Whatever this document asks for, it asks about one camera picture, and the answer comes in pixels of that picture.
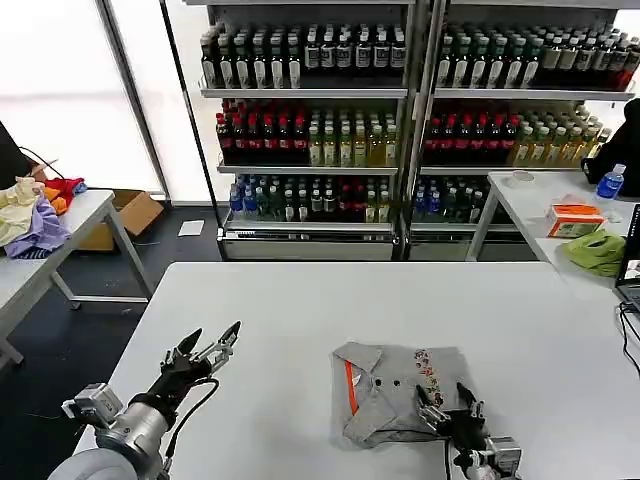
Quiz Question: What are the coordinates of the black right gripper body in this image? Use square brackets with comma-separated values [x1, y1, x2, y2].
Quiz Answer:
[438, 408, 494, 452]

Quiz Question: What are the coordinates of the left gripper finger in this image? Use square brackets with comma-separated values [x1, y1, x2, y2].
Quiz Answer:
[191, 320, 242, 373]
[163, 327, 204, 370]

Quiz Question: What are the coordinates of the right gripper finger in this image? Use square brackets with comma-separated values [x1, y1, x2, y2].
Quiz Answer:
[455, 381, 486, 423]
[414, 383, 452, 434]

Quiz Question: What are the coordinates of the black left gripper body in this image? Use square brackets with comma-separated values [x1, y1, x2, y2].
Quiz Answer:
[128, 355, 214, 417]

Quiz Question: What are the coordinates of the grey printed t-shirt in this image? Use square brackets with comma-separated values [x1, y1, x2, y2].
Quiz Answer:
[329, 341, 474, 451]

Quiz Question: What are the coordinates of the brown cardboard box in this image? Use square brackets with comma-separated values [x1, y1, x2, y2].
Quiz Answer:
[75, 189, 166, 253]

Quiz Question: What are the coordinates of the white side table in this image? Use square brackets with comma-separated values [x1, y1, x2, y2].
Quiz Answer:
[0, 188, 154, 367]

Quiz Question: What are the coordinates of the purple cloth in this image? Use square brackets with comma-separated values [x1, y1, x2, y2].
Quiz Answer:
[2, 192, 73, 260]

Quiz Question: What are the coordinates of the orange cloth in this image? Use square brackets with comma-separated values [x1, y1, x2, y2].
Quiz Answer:
[41, 186, 70, 216]

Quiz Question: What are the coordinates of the green cloth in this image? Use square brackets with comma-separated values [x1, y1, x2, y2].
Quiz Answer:
[560, 228, 627, 279]

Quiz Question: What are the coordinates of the red cloth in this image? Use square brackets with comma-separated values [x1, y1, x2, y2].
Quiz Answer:
[43, 176, 88, 206]

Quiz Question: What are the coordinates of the white desk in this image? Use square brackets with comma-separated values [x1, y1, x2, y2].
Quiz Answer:
[465, 170, 640, 301]

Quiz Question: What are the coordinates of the orange tissue box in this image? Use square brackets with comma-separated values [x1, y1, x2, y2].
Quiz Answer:
[543, 202, 606, 239]

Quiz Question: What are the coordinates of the black laptop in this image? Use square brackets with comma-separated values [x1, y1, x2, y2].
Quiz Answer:
[614, 201, 640, 314]

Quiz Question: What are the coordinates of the cream cloth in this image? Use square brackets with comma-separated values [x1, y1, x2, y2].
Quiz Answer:
[0, 175, 47, 248]

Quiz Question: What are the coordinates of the black slanted pole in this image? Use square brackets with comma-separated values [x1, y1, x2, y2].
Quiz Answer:
[156, 0, 227, 262]

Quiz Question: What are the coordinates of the shelf unit with bottles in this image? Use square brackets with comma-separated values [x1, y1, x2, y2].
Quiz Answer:
[407, 0, 636, 262]
[182, 0, 417, 262]

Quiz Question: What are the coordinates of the person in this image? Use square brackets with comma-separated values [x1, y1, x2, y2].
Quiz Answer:
[579, 97, 640, 199]
[0, 120, 60, 191]

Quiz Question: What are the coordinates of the blue-label water bottle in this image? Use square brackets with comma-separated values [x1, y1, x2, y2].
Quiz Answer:
[594, 162, 627, 201]

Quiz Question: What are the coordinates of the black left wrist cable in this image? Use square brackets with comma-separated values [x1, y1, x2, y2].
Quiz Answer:
[161, 376, 221, 472]

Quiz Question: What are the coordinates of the black laptop cable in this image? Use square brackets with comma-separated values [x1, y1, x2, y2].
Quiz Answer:
[617, 299, 640, 377]

